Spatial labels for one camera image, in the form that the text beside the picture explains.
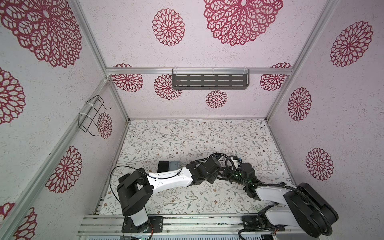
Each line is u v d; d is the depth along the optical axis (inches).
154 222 29.8
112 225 29.5
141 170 18.2
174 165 37.2
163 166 37.7
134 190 18.4
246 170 27.0
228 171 28.8
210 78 36.7
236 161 32.1
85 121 28.4
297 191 17.8
